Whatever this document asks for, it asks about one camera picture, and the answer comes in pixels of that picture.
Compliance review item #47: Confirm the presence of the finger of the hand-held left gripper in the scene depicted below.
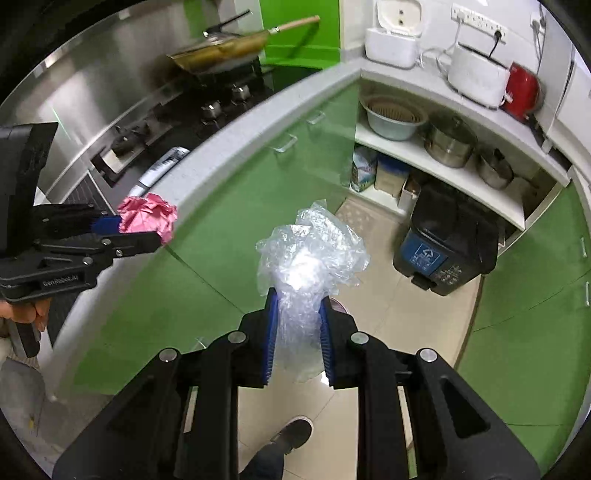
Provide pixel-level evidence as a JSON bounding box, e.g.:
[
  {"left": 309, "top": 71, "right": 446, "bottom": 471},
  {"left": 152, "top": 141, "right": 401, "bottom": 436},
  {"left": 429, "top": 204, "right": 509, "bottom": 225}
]
[
  {"left": 28, "top": 231, "right": 163, "bottom": 273},
  {"left": 31, "top": 202, "right": 122, "bottom": 241}
]

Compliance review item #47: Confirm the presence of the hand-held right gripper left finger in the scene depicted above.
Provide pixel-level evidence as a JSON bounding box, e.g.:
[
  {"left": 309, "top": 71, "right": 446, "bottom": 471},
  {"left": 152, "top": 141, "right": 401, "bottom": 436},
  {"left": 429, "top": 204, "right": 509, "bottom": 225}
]
[{"left": 52, "top": 286, "right": 280, "bottom": 480}]

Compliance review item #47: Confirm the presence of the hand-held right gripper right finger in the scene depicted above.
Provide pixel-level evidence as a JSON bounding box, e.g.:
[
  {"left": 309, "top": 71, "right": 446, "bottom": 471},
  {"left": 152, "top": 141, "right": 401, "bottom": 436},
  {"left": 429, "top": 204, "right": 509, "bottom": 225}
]
[{"left": 318, "top": 296, "right": 542, "bottom": 480}]

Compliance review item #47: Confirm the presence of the pink paper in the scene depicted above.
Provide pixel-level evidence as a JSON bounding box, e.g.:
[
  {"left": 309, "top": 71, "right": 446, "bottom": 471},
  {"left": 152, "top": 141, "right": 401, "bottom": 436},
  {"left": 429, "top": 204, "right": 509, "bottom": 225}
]
[{"left": 117, "top": 194, "right": 178, "bottom": 245}]

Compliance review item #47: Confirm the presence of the clear plastic bag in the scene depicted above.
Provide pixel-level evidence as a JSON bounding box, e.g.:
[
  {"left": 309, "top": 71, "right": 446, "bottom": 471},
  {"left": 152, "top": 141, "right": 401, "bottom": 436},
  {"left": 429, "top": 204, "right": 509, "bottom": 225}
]
[{"left": 256, "top": 199, "right": 370, "bottom": 381}]

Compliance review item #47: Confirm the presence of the dark grey pedal bin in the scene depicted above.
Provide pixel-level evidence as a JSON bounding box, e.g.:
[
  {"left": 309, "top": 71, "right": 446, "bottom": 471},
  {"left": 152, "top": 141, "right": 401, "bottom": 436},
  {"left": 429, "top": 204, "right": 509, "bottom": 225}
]
[{"left": 392, "top": 182, "right": 500, "bottom": 297}]

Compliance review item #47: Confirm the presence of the person's left hand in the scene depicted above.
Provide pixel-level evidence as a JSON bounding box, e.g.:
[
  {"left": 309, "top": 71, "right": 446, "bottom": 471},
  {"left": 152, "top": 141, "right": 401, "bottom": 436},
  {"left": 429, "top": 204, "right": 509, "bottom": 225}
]
[{"left": 0, "top": 298, "right": 52, "bottom": 335}]

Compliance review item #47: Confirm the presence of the dark grey shoe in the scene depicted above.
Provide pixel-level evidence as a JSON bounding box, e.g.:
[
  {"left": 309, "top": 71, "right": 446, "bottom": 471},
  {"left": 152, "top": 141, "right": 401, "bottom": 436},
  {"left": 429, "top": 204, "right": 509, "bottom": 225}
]
[{"left": 268, "top": 415, "right": 314, "bottom": 455}]

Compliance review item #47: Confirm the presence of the green kitchen cabinet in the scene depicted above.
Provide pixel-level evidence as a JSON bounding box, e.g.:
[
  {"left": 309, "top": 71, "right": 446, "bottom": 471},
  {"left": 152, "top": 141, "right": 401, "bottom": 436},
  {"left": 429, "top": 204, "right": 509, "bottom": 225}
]
[
  {"left": 74, "top": 83, "right": 365, "bottom": 398},
  {"left": 457, "top": 180, "right": 591, "bottom": 472}
]

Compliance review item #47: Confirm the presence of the black gas stove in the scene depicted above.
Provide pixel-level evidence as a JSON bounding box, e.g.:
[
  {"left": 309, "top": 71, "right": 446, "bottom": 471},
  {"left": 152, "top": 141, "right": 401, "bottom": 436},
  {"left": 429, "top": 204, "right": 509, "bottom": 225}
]
[{"left": 90, "top": 60, "right": 278, "bottom": 185}]

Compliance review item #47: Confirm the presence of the person's blue trouser leg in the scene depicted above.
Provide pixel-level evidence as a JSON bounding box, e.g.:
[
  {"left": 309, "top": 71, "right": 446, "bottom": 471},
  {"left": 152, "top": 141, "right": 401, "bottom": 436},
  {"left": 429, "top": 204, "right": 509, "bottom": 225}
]
[{"left": 239, "top": 443, "right": 284, "bottom": 480}]

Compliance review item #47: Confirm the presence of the small white box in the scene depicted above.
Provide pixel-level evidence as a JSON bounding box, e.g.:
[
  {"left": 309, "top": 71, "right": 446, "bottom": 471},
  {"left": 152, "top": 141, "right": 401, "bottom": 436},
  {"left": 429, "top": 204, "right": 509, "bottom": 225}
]
[{"left": 398, "top": 178, "right": 421, "bottom": 215}]

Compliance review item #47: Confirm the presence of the brown cardboard box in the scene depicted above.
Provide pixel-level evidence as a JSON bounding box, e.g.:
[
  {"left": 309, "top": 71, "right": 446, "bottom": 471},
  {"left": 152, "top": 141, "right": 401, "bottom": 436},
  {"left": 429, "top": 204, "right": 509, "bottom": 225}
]
[{"left": 374, "top": 154, "right": 409, "bottom": 199}]

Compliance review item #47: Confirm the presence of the blue white packet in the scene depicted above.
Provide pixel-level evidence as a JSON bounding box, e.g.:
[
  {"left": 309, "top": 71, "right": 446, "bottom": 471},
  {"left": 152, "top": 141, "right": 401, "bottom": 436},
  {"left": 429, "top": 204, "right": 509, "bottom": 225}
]
[{"left": 351, "top": 147, "right": 378, "bottom": 192}]

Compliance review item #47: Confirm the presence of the white open shelf unit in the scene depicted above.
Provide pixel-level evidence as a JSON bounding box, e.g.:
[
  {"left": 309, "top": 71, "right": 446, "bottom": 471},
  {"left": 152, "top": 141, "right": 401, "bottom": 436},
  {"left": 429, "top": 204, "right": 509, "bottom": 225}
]
[{"left": 355, "top": 69, "right": 573, "bottom": 232}]

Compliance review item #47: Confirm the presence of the pale blue basin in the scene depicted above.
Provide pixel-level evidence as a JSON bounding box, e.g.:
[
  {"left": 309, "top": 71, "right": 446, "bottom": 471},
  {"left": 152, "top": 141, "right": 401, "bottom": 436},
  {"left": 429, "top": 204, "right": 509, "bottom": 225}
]
[{"left": 360, "top": 95, "right": 429, "bottom": 141}]

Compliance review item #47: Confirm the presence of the large steel pot with lid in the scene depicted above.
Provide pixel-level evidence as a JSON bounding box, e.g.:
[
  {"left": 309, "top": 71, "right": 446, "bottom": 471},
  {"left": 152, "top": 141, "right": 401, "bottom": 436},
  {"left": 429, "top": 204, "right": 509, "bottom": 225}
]
[{"left": 424, "top": 113, "right": 478, "bottom": 169}]

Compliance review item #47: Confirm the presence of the small steel pot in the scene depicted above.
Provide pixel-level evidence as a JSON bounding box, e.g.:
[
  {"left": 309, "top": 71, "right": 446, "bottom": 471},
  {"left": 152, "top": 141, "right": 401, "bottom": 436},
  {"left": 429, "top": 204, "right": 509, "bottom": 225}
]
[{"left": 475, "top": 148, "right": 515, "bottom": 190}]

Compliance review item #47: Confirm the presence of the beige colander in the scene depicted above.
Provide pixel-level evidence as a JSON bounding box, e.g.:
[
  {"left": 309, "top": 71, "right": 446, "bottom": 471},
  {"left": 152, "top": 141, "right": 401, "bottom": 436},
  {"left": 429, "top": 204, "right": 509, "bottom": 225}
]
[{"left": 369, "top": 99, "right": 426, "bottom": 125}]

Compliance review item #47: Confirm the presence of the white countertop appliance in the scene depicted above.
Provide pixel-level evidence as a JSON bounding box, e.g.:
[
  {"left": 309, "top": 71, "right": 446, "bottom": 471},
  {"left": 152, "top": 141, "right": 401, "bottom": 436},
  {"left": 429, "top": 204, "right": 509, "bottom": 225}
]
[{"left": 365, "top": 0, "right": 430, "bottom": 70}]

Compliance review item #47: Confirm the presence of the white rice cooker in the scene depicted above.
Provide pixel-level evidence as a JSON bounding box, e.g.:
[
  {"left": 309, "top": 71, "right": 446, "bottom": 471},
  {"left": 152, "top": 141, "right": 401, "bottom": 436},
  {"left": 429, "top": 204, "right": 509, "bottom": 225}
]
[{"left": 448, "top": 44, "right": 511, "bottom": 110}]

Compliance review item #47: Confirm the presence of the red electric kettle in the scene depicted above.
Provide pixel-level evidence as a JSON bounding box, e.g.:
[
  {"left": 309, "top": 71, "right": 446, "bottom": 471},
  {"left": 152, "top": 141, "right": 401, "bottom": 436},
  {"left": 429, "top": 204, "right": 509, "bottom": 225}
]
[{"left": 501, "top": 62, "right": 543, "bottom": 123}]

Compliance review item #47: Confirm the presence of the white power strip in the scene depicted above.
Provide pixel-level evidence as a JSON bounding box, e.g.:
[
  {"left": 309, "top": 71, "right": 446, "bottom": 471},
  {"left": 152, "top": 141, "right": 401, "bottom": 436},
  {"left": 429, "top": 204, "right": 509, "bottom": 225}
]
[{"left": 451, "top": 4, "right": 509, "bottom": 44}]

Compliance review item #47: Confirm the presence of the wok with wooden handle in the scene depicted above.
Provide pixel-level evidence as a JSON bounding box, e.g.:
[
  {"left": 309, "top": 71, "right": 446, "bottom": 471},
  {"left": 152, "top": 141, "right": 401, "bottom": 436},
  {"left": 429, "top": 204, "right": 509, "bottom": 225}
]
[{"left": 166, "top": 9, "right": 321, "bottom": 77}]

